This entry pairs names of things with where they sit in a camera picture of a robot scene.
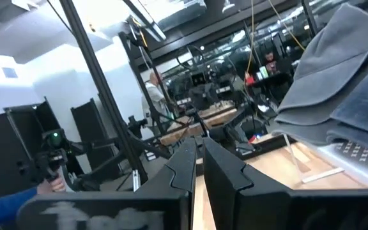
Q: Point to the small red container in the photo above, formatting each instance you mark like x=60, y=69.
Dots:
x=249, y=80

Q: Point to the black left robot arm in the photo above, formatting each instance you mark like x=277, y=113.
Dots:
x=249, y=127

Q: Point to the black background desk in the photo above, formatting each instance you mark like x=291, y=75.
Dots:
x=276, y=86

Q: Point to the white perforated metal shelf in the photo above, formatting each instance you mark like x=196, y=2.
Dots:
x=363, y=159

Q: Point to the person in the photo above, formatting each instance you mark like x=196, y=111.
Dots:
x=155, y=99
x=270, y=62

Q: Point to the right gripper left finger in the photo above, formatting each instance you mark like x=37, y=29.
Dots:
x=165, y=207

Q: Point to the person's hand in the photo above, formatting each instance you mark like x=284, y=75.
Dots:
x=48, y=187

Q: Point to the black metal rig frame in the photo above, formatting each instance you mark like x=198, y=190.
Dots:
x=101, y=83

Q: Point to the wooden background table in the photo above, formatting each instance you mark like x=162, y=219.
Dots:
x=203, y=123

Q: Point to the white container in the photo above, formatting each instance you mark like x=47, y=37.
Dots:
x=264, y=73

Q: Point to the silver aluminium bracket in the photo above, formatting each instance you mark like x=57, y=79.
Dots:
x=136, y=180

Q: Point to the small red tag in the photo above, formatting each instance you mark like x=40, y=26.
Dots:
x=253, y=139

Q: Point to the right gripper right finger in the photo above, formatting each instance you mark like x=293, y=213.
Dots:
x=251, y=207

